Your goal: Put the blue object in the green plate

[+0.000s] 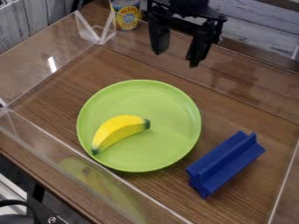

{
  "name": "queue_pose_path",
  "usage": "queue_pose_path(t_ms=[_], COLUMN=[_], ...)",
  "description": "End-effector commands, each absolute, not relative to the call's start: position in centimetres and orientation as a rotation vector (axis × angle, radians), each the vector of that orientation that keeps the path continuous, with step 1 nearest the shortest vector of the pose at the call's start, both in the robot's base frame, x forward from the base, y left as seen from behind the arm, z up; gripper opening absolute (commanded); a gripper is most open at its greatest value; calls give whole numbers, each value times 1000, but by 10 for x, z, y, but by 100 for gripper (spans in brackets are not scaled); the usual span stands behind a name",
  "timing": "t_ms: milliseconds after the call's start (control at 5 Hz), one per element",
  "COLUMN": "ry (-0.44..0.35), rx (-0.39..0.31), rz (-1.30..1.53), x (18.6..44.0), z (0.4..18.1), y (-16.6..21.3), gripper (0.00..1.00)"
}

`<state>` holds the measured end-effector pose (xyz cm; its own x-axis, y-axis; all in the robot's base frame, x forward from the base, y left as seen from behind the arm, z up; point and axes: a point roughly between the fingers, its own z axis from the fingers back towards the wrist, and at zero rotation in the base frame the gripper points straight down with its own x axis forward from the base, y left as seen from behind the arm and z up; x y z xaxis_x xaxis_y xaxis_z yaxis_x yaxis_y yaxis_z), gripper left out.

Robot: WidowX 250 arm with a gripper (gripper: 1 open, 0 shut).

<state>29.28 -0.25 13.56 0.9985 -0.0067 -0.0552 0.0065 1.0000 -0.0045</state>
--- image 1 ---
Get black cable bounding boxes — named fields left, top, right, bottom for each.
left=0, top=199, right=41, bottom=224

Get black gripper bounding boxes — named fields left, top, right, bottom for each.
left=146, top=0, right=229, bottom=67

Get clear acrylic enclosure wall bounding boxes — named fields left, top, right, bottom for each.
left=0, top=6, right=299, bottom=224

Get blue plastic block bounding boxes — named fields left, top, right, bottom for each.
left=187, top=131, right=266, bottom=199

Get yellow toy banana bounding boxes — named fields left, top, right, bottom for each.
left=91, top=115, right=151, bottom=155

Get green round plate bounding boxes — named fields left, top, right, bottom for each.
left=77, top=80, right=202, bottom=172

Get yellow labelled tin can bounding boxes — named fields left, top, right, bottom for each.
left=110, top=0, right=142, bottom=31

